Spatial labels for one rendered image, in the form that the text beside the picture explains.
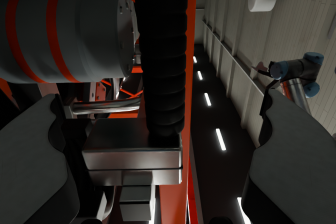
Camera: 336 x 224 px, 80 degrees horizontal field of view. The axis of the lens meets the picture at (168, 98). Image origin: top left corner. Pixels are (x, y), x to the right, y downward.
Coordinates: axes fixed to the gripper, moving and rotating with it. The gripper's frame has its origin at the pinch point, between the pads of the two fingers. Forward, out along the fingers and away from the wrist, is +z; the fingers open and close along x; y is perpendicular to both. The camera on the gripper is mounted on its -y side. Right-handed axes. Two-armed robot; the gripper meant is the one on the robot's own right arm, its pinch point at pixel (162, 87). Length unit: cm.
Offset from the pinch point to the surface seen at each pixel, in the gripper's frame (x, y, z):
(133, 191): -3.2, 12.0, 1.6
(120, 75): -6.7, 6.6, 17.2
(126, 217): -4.0, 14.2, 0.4
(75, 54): -11.5, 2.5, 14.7
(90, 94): -20.4, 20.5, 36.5
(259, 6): 267, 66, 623
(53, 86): -20.9, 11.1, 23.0
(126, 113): -68, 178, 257
